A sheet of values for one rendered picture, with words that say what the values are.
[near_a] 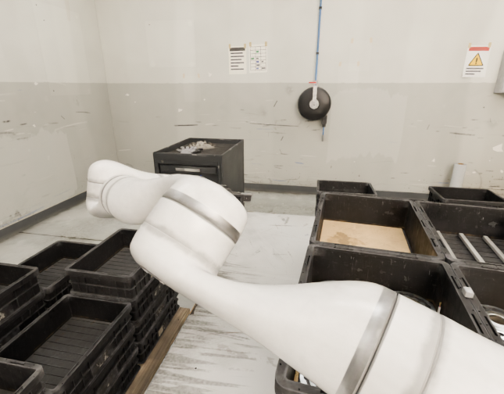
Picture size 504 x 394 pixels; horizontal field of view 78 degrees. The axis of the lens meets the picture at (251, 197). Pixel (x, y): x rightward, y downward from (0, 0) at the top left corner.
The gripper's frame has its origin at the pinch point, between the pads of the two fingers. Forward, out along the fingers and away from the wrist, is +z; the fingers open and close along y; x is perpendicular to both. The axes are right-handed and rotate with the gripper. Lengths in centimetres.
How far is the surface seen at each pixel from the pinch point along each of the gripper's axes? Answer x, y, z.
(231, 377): 36.8, -16.9, -8.1
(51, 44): -78, 333, 21
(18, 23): -85, 313, -8
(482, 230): 1, -41, 70
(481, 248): 6, -43, 62
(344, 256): 9.1, -24.6, 14.2
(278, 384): 17.0, -37.5, -21.6
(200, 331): 35.8, -1.3, -5.7
